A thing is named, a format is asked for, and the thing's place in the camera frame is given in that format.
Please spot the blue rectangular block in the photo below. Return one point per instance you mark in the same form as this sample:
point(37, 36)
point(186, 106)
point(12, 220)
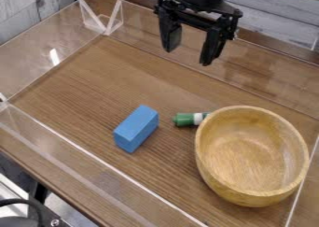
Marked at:
point(138, 126)

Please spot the green whiteboard marker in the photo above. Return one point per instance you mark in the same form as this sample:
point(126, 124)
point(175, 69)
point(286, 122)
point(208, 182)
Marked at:
point(188, 119)

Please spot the black metal table frame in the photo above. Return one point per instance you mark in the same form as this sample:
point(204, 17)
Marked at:
point(40, 216)

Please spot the clear acrylic corner bracket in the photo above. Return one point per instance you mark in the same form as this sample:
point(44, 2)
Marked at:
point(101, 23)

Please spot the brown wooden bowl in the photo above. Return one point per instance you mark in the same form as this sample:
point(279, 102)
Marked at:
point(252, 156)

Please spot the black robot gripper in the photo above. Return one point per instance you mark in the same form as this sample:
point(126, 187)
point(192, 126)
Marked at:
point(202, 14)

